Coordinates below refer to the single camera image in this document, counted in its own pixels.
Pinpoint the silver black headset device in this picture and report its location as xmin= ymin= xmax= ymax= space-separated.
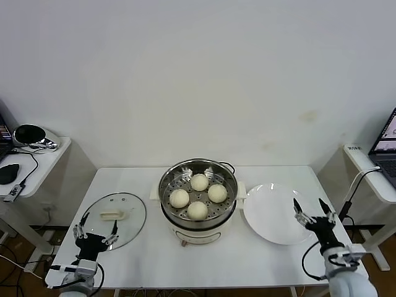
xmin=11 ymin=123 xmax=60 ymax=152

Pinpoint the grey laptop with lit screen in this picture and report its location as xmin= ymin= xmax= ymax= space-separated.
xmin=368 ymin=106 xmax=396 ymax=189

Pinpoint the white steamed baozi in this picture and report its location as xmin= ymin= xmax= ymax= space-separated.
xmin=207 ymin=184 xmax=228 ymax=204
xmin=187 ymin=200 xmax=209 ymax=221
xmin=190 ymin=173 xmax=209 ymax=191
xmin=169 ymin=189 xmax=191 ymax=209

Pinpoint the black computer mouse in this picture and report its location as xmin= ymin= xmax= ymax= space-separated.
xmin=0 ymin=163 xmax=20 ymax=184

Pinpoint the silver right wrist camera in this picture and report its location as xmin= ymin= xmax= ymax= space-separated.
xmin=323 ymin=244 xmax=368 ymax=270

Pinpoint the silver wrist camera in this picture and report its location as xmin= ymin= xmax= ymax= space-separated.
xmin=323 ymin=244 xmax=368 ymax=270
xmin=51 ymin=259 xmax=97 ymax=278

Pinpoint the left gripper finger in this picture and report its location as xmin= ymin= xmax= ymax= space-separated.
xmin=72 ymin=213 xmax=86 ymax=241
xmin=102 ymin=220 xmax=119 ymax=246

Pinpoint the black floor cable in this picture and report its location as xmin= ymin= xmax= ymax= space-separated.
xmin=0 ymin=243 xmax=20 ymax=279

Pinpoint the white floor cable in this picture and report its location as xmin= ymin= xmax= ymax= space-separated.
xmin=0 ymin=253 xmax=49 ymax=281

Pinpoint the dark laptop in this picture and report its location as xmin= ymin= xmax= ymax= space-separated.
xmin=0 ymin=98 xmax=15 ymax=162

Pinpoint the white work table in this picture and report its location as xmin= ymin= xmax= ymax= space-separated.
xmin=45 ymin=166 xmax=371 ymax=297

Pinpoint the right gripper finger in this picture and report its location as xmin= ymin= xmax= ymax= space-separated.
xmin=320 ymin=199 xmax=337 ymax=224
xmin=294 ymin=199 xmax=313 ymax=228

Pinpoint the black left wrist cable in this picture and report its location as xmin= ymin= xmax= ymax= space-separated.
xmin=92 ymin=262 xmax=106 ymax=295

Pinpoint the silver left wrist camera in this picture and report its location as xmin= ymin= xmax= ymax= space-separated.
xmin=51 ymin=259 xmax=97 ymax=278

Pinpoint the glass pot lid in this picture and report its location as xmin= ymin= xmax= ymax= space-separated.
xmin=79 ymin=191 xmax=147 ymax=250

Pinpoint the perforated steel steamer basket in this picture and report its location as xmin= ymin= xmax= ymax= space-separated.
xmin=158 ymin=158 xmax=239 ymax=228

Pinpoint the black desk cable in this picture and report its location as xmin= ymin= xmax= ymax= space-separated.
xmin=9 ymin=147 xmax=40 ymax=187

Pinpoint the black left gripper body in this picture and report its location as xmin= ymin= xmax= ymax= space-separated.
xmin=75 ymin=233 xmax=111 ymax=261

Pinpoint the white round plate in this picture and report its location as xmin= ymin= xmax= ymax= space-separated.
xmin=243 ymin=183 xmax=317 ymax=246

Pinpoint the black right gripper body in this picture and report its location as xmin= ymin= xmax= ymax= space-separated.
xmin=305 ymin=216 xmax=344 ymax=252

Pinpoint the grey usb hub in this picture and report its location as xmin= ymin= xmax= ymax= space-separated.
xmin=2 ymin=183 xmax=25 ymax=203

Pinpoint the white electric cooker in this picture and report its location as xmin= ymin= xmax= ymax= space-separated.
xmin=150 ymin=181 xmax=248 ymax=248

